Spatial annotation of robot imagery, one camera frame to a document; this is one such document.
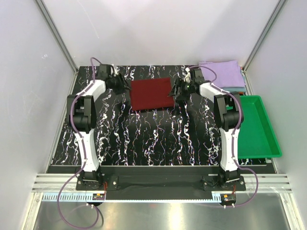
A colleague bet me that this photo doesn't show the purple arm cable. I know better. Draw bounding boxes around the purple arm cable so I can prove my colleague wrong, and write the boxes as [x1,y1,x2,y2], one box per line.
[188,65,259,208]
[57,57,104,228]

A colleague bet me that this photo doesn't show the folded grey blue t shirt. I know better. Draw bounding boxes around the folded grey blue t shirt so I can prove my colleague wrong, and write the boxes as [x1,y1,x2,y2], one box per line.
[224,72,247,94]

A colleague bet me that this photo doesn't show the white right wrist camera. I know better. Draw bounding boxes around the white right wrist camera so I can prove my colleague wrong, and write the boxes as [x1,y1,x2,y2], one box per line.
[184,67,191,83]

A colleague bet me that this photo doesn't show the green plastic tray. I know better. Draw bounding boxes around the green plastic tray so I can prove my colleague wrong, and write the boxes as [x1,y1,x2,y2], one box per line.
[238,95,282,159]

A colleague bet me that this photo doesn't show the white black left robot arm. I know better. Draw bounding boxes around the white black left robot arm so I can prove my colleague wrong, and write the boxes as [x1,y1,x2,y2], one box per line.
[66,64,130,191]

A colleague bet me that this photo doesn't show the dark red t shirt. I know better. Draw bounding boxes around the dark red t shirt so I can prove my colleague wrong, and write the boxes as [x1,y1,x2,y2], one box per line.
[130,78,175,111]

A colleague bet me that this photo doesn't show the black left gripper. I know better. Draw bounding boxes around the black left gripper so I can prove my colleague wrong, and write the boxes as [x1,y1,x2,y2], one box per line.
[109,73,131,95]

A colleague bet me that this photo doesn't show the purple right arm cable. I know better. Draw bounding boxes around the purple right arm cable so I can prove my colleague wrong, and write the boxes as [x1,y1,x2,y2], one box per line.
[188,65,259,208]

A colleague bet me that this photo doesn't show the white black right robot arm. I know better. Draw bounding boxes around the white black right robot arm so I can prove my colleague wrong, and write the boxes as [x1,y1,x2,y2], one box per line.
[168,66,244,190]

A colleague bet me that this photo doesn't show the folded lavender t shirt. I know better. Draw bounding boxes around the folded lavender t shirt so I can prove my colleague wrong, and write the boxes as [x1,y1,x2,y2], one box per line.
[199,60,245,88]

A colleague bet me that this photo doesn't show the white slotted cable duct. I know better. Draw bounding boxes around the white slotted cable duct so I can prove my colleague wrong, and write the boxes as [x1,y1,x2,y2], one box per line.
[42,192,221,203]

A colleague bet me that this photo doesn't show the aluminium front rail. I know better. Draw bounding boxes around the aluminium front rail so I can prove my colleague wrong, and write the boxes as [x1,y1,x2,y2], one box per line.
[32,173,292,193]

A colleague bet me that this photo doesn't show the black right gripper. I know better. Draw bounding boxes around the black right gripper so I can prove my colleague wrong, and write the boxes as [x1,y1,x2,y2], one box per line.
[167,78,194,102]

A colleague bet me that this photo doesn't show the left aluminium frame post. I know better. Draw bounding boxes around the left aluminium frame post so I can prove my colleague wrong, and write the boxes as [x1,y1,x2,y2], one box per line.
[34,0,79,73]

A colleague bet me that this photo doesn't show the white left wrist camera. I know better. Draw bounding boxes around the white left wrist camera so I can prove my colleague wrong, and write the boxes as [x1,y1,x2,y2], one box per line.
[111,64,118,76]

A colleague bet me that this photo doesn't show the right aluminium frame post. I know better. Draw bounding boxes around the right aluminium frame post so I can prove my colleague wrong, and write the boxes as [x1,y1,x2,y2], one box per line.
[242,0,288,71]

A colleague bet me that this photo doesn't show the aluminium frame post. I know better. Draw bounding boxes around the aluminium frame post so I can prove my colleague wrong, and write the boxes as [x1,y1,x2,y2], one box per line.
[242,0,288,71]
[34,0,79,73]

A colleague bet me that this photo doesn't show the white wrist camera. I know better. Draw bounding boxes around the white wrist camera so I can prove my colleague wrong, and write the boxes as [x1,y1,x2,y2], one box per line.
[111,64,118,76]
[184,67,191,83]

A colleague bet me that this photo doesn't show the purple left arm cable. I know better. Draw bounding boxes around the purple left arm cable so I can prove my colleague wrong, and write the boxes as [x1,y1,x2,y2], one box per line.
[57,57,104,228]

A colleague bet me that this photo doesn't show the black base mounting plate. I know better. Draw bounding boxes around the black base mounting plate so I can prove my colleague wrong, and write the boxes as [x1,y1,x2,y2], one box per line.
[88,166,246,196]

